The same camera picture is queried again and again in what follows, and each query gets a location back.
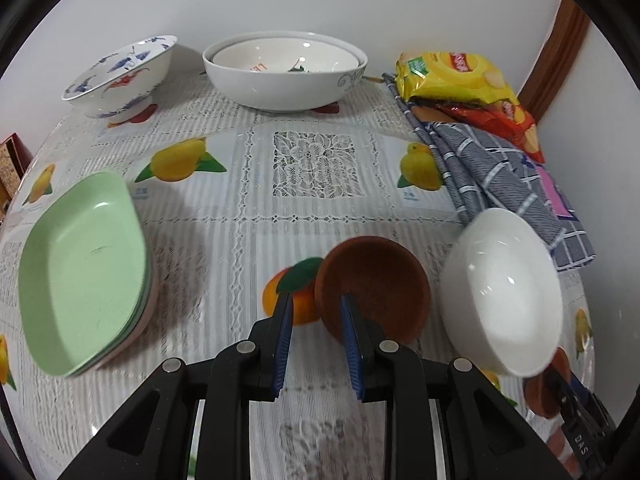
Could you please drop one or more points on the pink paper card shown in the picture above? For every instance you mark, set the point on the pink paper card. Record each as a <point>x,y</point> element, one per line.
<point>552,195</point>

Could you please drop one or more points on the white bowl with red print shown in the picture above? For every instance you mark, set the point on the white bowl with red print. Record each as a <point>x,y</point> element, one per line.
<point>250,57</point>

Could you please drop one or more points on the plain white bowl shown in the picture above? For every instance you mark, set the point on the plain white bowl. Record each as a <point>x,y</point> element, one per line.
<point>500,300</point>

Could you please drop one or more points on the brown wooden door frame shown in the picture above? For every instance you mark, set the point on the brown wooden door frame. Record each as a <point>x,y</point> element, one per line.
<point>555,60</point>

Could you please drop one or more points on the small brown bowl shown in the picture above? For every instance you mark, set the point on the small brown bowl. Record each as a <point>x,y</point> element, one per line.
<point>380,280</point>
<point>540,392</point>

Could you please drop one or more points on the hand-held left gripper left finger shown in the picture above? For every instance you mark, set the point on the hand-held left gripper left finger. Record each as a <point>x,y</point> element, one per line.
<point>282,355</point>

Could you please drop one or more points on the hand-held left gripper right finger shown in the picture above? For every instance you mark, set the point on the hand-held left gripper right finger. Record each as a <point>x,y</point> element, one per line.
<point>352,355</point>

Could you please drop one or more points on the blue patterned white bowl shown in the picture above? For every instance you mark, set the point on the blue patterned white bowl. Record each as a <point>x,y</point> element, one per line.
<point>120,85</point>

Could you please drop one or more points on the large white grey-patterned bowl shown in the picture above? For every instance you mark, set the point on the large white grey-patterned bowl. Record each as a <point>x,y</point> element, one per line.
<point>280,90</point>

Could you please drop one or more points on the fruit printed tablecloth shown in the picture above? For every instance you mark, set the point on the fruit printed tablecloth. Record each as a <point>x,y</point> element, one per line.
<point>310,195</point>

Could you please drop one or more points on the brown patterned box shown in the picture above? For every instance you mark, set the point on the brown patterned box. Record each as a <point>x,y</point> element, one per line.
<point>12,165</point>

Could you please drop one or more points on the grey checked cloth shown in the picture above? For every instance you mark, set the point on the grey checked cloth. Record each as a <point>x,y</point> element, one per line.
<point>490,170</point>

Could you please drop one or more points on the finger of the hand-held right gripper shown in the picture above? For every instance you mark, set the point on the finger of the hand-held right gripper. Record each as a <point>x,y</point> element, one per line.
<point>557,392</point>
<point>580,391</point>

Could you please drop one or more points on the yellow chip bag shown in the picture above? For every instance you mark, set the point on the yellow chip bag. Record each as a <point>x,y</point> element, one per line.
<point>450,77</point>

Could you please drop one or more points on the light green plate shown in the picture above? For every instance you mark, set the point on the light green plate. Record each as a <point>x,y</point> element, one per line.
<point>80,270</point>

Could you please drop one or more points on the red chip bag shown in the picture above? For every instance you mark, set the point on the red chip bag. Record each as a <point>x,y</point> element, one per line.
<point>510,120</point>

